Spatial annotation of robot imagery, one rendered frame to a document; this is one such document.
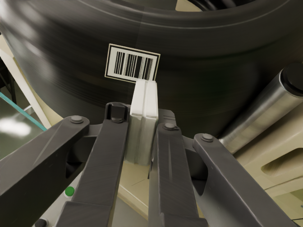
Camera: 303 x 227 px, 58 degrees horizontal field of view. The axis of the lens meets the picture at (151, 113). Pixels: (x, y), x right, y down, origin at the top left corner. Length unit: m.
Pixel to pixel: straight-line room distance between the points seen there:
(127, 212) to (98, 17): 0.69
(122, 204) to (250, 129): 0.58
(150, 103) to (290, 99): 0.24
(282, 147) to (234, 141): 0.11
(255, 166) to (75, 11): 0.35
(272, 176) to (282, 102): 0.15
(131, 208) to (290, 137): 0.64
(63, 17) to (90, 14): 0.03
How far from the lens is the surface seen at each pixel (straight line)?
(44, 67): 0.39
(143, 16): 0.34
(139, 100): 0.16
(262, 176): 0.50
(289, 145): 0.40
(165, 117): 0.16
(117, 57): 0.33
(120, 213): 0.92
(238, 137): 0.48
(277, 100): 0.38
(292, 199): 0.76
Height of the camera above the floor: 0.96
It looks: 10 degrees up
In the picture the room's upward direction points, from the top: 54 degrees counter-clockwise
